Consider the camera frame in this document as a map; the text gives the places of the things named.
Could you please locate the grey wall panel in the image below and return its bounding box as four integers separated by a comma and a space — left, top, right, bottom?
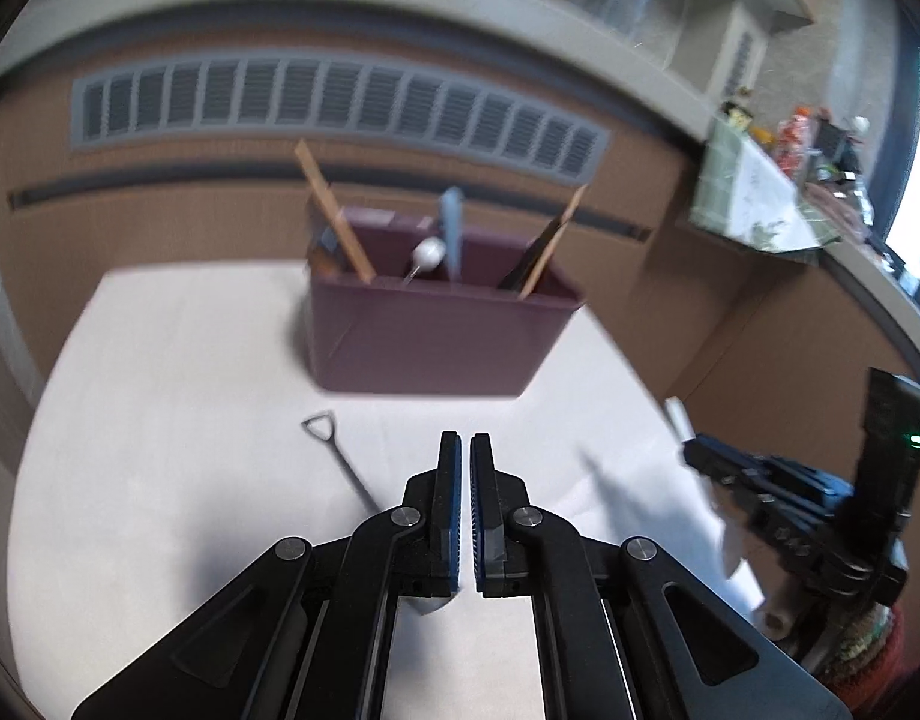
726, 11, 761, 95

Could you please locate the white spoon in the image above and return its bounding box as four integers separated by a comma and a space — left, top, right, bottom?
403, 236, 447, 286

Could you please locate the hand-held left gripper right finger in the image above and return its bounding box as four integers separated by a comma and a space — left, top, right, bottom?
469, 431, 855, 720

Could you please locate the grey vent grille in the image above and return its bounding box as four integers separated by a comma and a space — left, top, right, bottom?
71, 56, 611, 185

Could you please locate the grey-blue plastic spoon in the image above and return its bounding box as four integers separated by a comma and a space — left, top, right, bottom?
439, 187, 465, 282

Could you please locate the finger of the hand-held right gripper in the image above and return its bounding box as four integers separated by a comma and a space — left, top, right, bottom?
711, 476, 907, 602
683, 433, 855, 515

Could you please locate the maroon utensil box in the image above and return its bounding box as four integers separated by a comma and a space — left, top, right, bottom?
305, 206, 587, 398

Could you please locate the orange bottle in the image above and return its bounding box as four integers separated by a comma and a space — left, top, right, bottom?
775, 106, 813, 166

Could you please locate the dark utensil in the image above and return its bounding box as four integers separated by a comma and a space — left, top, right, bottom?
497, 216, 570, 292

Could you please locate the metal shovel-shaped spoon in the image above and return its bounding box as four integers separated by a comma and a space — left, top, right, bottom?
302, 410, 457, 616

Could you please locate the bright window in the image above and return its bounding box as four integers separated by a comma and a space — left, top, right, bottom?
883, 45, 920, 256

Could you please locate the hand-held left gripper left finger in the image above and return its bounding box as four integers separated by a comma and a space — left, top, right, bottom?
70, 431, 462, 720

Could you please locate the light wooden stick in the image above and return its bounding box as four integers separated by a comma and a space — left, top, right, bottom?
295, 139, 378, 284
518, 184, 588, 299
307, 193, 356, 278

